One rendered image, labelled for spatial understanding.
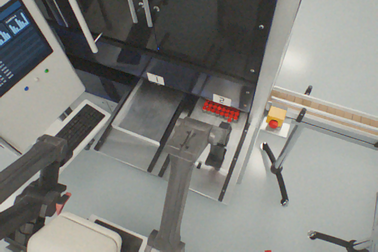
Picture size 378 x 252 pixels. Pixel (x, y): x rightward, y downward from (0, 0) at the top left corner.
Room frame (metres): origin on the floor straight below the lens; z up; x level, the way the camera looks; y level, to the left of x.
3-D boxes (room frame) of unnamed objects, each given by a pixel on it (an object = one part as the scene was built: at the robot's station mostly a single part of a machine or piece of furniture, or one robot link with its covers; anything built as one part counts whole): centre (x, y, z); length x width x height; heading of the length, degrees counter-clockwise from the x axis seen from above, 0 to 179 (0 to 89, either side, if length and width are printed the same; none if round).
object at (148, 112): (0.83, 0.19, 0.90); 0.34 x 0.26 x 0.04; 152
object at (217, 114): (0.74, -0.15, 0.90); 0.18 x 0.02 x 0.05; 63
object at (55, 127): (0.78, 0.67, 0.79); 0.45 x 0.28 x 0.03; 141
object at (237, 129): (0.66, -0.11, 0.90); 0.34 x 0.26 x 0.04; 153
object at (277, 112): (0.66, -0.39, 1.00); 0.08 x 0.07 x 0.07; 152
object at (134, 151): (0.69, 0.07, 0.87); 0.70 x 0.48 x 0.02; 62
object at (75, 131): (0.74, 0.63, 0.82); 0.40 x 0.14 x 0.02; 141
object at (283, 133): (0.69, -0.42, 0.87); 0.14 x 0.13 x 0.02; 152
